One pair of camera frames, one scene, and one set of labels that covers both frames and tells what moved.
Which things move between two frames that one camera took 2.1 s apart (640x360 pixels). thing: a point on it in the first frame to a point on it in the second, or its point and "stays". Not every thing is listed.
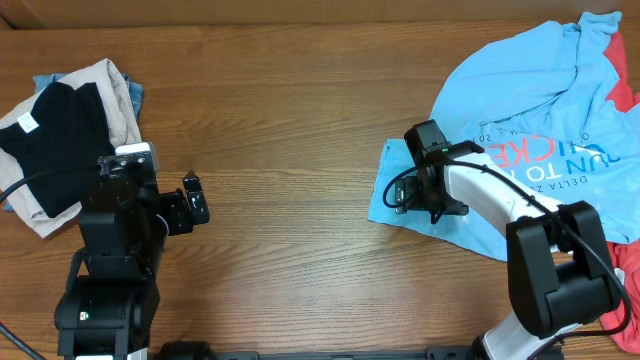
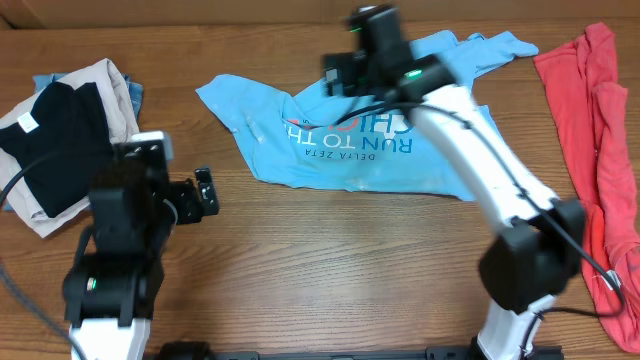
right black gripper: [407, 200] to [355, 68]
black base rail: [203, 351] stays
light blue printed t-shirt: [539, 101] to [296, 135]
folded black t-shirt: [62, 127] stays
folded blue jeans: [136, 93] stays
